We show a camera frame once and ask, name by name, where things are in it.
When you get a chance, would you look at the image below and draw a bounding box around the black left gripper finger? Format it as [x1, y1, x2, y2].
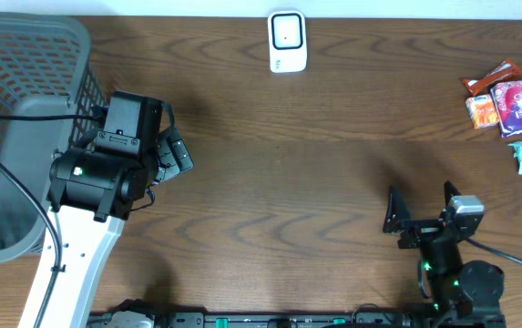
[157, 139, 180, 181]
[169, 128, 194, 172]

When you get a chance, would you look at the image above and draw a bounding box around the white barcode scanner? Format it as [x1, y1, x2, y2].
[267, 10, 308, 74]

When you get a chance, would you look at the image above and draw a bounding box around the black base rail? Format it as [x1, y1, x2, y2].
[83, 300, 507, 328]

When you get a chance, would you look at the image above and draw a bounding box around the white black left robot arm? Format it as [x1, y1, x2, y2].
[19, 91, 193, 327]

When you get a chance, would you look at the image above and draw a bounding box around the grey plastic mesh basket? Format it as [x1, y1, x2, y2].
[0, 13, 107, 262]

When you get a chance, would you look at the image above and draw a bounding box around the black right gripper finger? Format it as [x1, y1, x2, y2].
[444, 180, 461, 205]
[383, 186, 411, 233]

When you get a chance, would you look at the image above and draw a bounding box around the orange Kleenex tissue pack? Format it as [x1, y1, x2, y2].
[466, 95, 499, 129]

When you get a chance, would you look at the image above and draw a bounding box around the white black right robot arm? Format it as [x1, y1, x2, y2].
[383, 181, 506, 327]

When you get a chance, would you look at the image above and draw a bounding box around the orange chocolate bar wrapper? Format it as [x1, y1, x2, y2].
[461, 58, 522, 97]

